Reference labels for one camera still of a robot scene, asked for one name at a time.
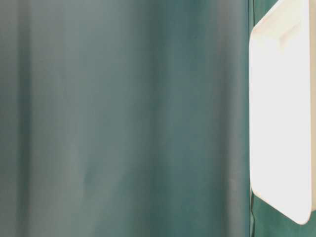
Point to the white plastic tray case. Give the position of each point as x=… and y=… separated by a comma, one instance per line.
x=282, y=108

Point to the green table cloth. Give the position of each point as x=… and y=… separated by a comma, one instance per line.
x=129, y=118

